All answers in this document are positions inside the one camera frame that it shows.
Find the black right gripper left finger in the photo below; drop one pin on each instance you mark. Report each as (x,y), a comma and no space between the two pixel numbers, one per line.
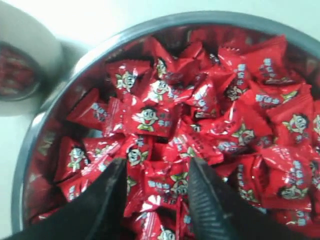
(94,215)

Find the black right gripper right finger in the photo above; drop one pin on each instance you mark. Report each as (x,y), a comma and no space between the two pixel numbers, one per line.
(219,213)

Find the round steel bowl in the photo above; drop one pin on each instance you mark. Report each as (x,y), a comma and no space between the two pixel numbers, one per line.
(31,189)

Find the pile of red wrapped candies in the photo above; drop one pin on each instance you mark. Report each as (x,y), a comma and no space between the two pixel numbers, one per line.
(248,116)

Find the red candies inside cup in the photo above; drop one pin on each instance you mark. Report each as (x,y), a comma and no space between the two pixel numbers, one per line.
(16,73)

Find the stainless steel cup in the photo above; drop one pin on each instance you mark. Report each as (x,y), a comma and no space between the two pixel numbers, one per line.
(31,59)

